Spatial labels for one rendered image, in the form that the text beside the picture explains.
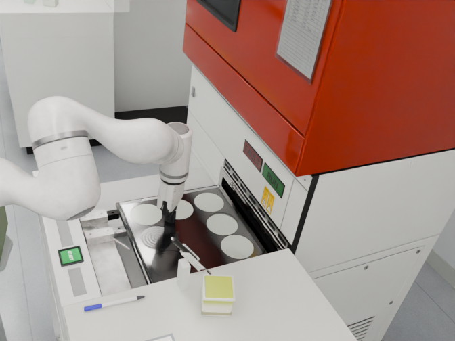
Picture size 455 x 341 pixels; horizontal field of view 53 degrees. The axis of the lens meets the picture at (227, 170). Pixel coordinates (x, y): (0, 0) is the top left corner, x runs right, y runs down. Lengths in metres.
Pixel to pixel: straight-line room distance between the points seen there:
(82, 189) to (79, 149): 0.07
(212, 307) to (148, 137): 0.44
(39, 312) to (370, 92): 1.81
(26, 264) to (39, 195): 1.74
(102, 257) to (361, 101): 0.82
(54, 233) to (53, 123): 0.53
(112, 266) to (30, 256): 1.33
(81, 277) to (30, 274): 1.34
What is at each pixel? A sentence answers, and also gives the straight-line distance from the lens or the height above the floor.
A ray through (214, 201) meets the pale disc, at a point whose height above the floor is 0.90.
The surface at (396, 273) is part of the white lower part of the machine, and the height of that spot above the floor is 0.66.
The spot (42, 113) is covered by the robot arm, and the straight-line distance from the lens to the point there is 0.87.
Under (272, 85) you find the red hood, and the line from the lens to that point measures 1.19.
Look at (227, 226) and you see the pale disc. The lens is 1.45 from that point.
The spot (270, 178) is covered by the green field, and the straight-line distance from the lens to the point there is 1.35.
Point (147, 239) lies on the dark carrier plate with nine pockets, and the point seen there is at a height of 0.90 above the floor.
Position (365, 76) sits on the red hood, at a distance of 1.10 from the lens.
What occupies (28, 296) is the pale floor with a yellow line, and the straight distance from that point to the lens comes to 2.46.
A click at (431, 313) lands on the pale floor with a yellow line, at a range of 2.77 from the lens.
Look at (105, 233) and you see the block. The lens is 1.39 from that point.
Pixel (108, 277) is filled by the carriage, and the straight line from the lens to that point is 1.31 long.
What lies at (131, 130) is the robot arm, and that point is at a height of 1.42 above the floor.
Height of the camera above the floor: 1.87
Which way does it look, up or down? 35 degrees down
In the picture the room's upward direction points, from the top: 9 degrees clockwise
